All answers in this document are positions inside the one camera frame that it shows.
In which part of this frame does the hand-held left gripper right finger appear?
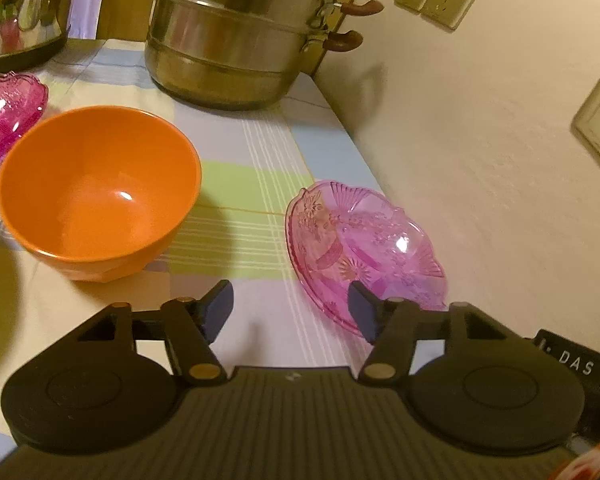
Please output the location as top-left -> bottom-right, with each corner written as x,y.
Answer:
347,280 -> 537,387

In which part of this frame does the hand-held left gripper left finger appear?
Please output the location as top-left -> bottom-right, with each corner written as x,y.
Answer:
76,280 -> 234,387

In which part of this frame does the pink glass plate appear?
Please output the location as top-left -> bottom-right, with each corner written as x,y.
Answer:
285,180 -> 450,342
0,72 -> 49,167

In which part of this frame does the orange plastic bowl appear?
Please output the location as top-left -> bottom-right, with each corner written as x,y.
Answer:
0,105 -> 203,283

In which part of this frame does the checked tablecloth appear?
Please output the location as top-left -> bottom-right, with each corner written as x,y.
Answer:
0,37 -> 396,451

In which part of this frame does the stainless steel steamer pot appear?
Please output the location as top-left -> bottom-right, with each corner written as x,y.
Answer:
132,0 -> 385,112

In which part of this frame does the stainless steel kettle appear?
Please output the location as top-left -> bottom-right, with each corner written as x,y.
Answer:
0,0 -> 77,77

